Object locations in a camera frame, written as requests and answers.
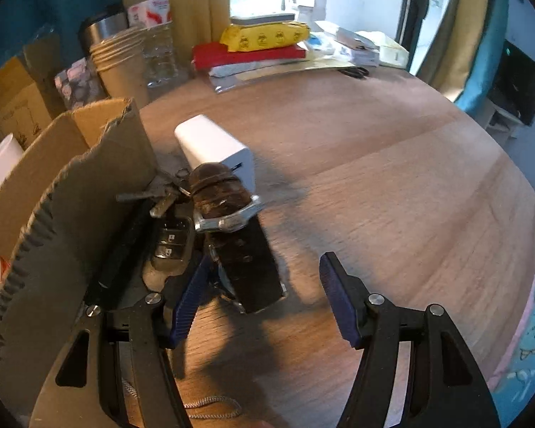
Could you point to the clear document folder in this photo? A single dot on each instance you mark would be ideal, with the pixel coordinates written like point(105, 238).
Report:
point(258, 71)

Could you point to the white computer desk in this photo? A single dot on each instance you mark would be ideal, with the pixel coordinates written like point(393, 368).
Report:
point(495, 120)

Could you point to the black scissors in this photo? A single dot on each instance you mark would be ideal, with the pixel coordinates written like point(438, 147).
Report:
point(356, 72)

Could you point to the white charger plug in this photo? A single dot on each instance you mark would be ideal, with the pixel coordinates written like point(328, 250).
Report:
point(209, 142)

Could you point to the teal curtain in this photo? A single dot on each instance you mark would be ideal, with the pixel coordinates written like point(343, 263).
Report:
point(490, 53)
point(35, 4)

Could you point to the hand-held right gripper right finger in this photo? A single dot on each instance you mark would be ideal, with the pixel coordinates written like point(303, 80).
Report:
point(339, 298)

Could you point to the clear glass with stickers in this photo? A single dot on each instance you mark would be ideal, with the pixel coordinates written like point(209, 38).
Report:
point(78, 82)

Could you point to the brown cardboard box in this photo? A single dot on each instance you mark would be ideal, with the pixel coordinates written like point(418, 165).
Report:
point(93, 165)

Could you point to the red book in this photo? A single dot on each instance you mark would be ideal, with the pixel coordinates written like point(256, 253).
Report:
point(240, 55)

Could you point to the teal printed blanket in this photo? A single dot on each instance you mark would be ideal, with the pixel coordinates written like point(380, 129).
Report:
point(530, 343)

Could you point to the clear water bottle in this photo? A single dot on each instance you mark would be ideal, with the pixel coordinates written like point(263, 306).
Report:
point(154, 18)

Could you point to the steel thermos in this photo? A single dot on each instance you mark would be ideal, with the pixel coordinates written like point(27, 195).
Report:
point(102, 24)

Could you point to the white desk lamp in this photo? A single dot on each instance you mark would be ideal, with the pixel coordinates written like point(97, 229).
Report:
point(4, 156)

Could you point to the black monitor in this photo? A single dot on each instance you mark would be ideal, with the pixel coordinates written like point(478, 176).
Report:
point(519, 82)

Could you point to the black flashlight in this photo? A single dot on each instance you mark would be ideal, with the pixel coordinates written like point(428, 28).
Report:
point(120, 254)

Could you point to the white power bank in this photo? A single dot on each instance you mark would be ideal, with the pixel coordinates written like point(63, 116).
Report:
point(263, 18)

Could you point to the yellow wipes pack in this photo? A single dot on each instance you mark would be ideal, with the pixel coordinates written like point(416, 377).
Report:
point(263, 35)

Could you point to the black car key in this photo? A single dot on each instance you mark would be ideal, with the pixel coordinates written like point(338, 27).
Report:
point(171, 240)

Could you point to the printed cardboard lamp box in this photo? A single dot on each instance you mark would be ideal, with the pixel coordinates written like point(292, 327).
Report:
point(13, 98)

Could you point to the yellow curtain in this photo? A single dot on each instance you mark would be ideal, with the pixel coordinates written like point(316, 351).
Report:
point(454, 22)
point(191, 0)

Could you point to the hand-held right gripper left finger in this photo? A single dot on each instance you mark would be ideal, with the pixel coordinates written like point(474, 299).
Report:
point(187, 307)

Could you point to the stack of paper cups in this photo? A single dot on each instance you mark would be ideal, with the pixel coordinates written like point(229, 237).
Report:
point(122, 71)

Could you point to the black sliding door frame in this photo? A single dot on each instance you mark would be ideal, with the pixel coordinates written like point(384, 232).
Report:
point(412, 13)

